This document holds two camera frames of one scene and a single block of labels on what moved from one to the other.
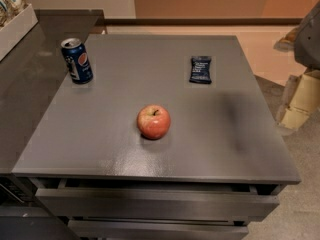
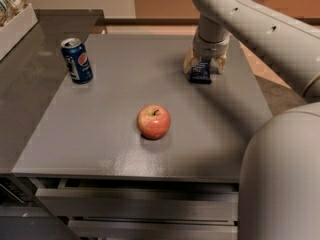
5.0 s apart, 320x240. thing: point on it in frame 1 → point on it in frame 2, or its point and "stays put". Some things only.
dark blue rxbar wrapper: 200,70 stays put
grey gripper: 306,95 → 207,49
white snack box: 13,30 stays put
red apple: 153,121 stays put
